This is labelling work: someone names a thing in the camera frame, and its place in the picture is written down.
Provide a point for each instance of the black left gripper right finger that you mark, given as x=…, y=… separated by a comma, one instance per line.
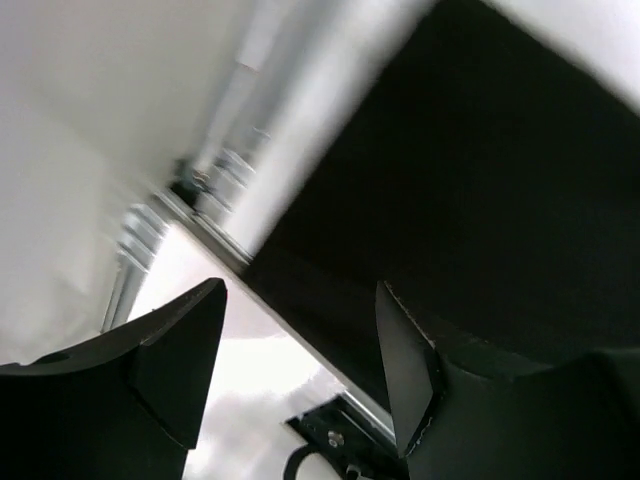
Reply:
x=465, y=409

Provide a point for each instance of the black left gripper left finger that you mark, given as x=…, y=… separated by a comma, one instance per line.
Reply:
x=127, y=404

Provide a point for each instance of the black trousers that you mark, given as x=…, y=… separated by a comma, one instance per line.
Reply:
x=490, y=182

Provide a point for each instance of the aluminium front frame rail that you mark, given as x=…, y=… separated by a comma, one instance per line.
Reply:
x=300, y=340

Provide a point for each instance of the aluminium frame rail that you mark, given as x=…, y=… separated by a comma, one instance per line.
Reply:
x=300, y=340
x=206, y=186

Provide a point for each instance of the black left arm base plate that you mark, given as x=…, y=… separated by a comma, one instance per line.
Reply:
x=348, y=438

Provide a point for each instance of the aluminium left frame rail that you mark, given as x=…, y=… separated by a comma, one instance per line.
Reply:
x=206, y=186

